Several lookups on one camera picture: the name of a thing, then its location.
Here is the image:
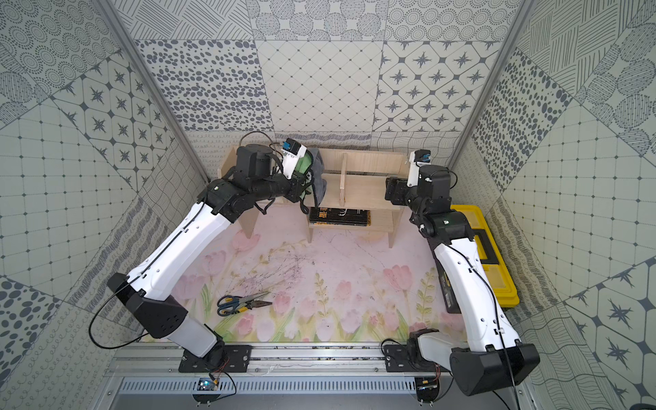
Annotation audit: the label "blue handled scissors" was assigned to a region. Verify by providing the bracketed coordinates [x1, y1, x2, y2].
[217, 291, 273, 317]

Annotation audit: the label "yellow black toolbox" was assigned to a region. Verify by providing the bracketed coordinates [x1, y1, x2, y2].
[436, 205, 520, 314]

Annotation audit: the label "pink floral table mat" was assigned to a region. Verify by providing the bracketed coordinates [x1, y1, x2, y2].
[173, 205, 466, 343]

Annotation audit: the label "grey microfibre cloth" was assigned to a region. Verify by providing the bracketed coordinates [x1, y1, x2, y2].
[309, 148, 327, 207]

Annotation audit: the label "aluminium mounting rail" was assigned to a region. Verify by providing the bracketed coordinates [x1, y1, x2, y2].
[109, 342, 529, 378]

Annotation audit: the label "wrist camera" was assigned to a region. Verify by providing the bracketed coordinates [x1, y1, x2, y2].
[282, 138, 307, 179]
[407, 149, 432, 188]

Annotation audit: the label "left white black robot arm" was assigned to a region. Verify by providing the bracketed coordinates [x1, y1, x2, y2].
[108, 138, 326, 362]

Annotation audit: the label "black book on lower shelf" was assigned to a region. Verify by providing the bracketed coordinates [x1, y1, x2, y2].
[309, 207, 371, 227]

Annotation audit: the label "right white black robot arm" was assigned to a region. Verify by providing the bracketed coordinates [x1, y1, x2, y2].
[384, 165, 540, 396]

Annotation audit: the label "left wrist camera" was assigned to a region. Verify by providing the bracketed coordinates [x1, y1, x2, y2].
[282, 138, 307, 179]

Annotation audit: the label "light wooden bookshelf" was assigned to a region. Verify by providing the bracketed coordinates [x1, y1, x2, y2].
[201, 146, 405, 242]

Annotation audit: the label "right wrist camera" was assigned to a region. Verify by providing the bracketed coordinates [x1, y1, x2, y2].
[407, 149, 432, 188]

